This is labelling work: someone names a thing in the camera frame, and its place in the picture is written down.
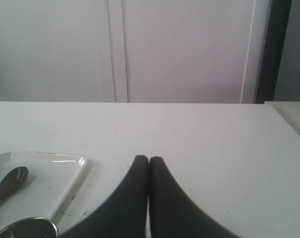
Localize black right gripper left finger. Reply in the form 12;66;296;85
59;155;149;238

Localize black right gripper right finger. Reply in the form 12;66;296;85
149;156;237;238

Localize brown wooden spoon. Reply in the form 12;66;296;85
0;166;29;201

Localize small steel cup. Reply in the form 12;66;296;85
0;217;59;238

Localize white plastic tray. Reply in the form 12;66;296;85
0;152;87;223

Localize white cabinet doors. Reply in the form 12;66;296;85
0;0;272;104

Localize dark vertical post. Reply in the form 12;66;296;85
253;0;292;104

